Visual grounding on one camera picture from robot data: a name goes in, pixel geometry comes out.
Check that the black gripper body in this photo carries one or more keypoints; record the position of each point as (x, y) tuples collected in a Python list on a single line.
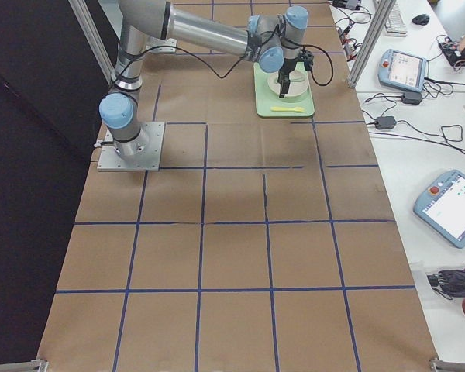
[(287, 66)]

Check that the white round plate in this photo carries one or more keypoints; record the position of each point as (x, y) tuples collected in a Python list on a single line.
[(297, 88)]

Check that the yellow plastic fork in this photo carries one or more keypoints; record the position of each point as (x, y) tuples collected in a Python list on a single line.
[(287, 109)]

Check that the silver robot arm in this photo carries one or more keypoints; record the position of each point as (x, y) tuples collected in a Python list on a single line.
[(273, 42)]

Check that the mint green tray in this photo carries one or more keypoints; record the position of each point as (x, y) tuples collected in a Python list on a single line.
[(265, 98)]

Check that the black power adapter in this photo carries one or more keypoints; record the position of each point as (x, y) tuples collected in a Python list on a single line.
[(411, 98), (385, 122)]

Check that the white keyboard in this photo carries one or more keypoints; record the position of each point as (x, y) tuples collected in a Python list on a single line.
[(394, 25)]

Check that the far blue teach pendant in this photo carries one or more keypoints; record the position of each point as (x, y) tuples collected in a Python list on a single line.
[(402, 70)]

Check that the blue teach pendant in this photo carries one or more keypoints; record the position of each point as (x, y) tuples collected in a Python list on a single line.
[(402, 70), (442, 206)]

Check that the black computer mouse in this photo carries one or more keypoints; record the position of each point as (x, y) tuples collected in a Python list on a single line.
[(421, 20)]

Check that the near blue teach pendant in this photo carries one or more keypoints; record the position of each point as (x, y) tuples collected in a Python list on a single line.
[(442, 206)]

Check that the black folded umbrella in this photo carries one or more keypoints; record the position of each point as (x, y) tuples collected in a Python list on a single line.
[(448, 283)]

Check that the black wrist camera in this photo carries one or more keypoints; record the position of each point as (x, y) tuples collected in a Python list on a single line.
[(306, 57)]

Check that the aluminium frame post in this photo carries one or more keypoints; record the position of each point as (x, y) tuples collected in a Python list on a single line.
[(369, 41)]

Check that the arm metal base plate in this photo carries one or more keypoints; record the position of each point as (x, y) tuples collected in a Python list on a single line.
[(142, 153), (161, 46)]

